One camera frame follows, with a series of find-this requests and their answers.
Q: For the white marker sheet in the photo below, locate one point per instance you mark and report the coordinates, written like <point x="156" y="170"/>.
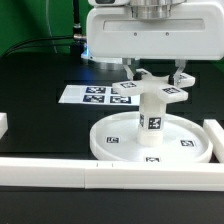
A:
<point x="95" y="95"/>

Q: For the white barrier block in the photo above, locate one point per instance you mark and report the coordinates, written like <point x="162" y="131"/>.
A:
<point x="216" y="134"/>
<point x="3" y="124"/>

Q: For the white round table top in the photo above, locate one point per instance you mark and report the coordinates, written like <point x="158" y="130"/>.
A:
<point x="118" y="137"/>

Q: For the white right barrier block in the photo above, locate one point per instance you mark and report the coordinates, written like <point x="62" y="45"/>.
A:
<point x="216" y="134"/>

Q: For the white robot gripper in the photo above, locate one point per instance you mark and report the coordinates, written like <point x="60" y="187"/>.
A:
<point x="182" y="30"/>

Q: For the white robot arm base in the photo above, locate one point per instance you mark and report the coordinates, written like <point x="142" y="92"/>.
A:
<point x="104" y="63"/>

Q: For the white front barrier rail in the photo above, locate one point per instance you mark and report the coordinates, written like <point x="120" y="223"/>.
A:
<point x="93" y="174"/>

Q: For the white cross-shaped table base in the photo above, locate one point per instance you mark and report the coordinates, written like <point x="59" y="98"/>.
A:
<point x="158" y="86"/>

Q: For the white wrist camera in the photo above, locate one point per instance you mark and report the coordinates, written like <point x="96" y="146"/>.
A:
<point x="108" y="2"/>

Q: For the white left barrier block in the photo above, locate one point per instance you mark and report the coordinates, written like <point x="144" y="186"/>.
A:
<point x="3" y="124"/>

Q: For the black vertical cable connector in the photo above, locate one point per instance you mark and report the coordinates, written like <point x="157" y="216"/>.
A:
<point x="77" y="29"/>

